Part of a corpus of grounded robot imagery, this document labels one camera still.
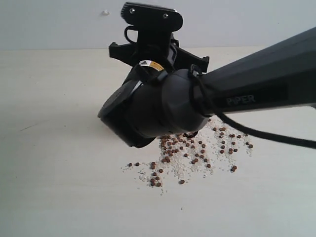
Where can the scattered brown pellets and rice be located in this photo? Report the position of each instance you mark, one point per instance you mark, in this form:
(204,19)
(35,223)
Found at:
(182,155)

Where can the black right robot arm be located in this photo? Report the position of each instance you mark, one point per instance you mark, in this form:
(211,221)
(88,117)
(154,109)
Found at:
(150,105)

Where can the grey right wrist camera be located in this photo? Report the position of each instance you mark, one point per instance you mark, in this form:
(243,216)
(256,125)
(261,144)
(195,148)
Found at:
(146,16)

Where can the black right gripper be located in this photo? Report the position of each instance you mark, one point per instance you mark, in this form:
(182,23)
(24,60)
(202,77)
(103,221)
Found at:
(160,47)

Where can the small white wall bump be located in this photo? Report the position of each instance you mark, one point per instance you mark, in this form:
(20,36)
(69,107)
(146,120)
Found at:
(105,13)

